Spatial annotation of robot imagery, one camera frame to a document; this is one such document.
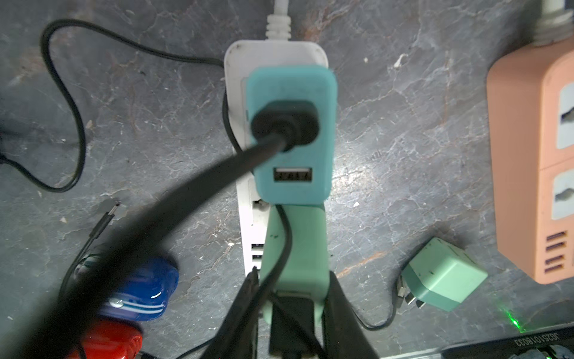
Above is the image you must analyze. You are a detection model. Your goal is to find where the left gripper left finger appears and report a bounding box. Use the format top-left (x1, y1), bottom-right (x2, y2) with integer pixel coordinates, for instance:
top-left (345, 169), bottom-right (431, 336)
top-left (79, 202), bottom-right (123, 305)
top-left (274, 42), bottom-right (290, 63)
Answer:
top-left (201, 267), bottom-right (259, 358)

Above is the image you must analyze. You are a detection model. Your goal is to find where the green charger adapter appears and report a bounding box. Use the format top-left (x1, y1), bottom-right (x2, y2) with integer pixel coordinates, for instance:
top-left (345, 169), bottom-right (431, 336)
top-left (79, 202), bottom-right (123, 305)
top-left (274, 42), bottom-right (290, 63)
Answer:
top-left (259, 205), bottom-right (330, 324)
top-left (245, 65), bottom-right (338, 206)
top-left (397, 237), bottom-right (487, 312)

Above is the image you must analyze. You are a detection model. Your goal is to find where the white power strip cord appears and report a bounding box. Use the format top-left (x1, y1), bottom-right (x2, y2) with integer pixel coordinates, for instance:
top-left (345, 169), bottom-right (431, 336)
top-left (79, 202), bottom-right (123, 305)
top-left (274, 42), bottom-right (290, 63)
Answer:
top-left (265, 0), bottom-right (291, 41)

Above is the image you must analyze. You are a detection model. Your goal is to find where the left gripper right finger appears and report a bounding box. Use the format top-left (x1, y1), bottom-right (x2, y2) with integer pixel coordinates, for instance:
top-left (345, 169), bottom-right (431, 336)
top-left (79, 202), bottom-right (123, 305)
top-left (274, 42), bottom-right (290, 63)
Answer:
top-left (322, 272), bottom-right (380, 359)

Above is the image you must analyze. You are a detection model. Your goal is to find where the orange power strip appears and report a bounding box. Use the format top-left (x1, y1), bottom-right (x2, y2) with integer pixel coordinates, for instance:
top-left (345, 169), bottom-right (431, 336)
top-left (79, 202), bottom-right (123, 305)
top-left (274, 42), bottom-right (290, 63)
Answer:
top-left (486, 39), bottom-right (573, 284)

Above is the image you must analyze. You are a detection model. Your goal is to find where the long black charging cable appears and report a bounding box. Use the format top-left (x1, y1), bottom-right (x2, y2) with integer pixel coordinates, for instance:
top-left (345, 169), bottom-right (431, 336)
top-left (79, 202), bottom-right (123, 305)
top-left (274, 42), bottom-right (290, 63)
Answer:
top-left (351, 275), bottom-right (407, 332)

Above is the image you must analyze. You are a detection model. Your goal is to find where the white power strip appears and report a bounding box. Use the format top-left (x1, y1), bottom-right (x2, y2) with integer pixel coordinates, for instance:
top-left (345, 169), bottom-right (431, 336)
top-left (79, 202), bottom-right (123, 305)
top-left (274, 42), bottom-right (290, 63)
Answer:
top-left (224, 40), bottom-right (329, 275)

